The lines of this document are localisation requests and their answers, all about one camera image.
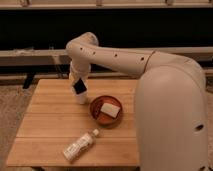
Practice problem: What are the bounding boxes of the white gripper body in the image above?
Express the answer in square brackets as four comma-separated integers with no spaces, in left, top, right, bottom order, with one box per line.
[69,62,91,85]

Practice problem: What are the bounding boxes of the black eraser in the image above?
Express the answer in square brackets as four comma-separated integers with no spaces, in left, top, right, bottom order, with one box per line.
[73,79,87,94]

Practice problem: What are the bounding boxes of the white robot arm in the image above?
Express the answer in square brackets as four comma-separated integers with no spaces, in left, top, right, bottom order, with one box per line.
[66,32,208,171]

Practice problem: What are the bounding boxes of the white ceramic cup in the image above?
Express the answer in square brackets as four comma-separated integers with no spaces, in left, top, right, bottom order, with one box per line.
[77,92,88,105]

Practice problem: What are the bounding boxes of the brown ceramic bowl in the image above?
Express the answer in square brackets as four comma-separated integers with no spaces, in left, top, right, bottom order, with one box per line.
[90,95,123,128]

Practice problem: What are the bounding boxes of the white sponge block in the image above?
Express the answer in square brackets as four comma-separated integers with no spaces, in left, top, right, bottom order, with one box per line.
[100,103,120,118]

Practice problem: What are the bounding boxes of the wooden table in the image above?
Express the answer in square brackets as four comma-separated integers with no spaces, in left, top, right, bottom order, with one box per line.
[7,79,139,167]

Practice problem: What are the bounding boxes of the white plastic bottle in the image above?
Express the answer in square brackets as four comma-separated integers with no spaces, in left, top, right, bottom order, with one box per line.
[63,129,100,162]

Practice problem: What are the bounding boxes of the long grey rail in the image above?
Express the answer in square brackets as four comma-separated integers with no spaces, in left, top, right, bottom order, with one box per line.
[0,47,213,66]

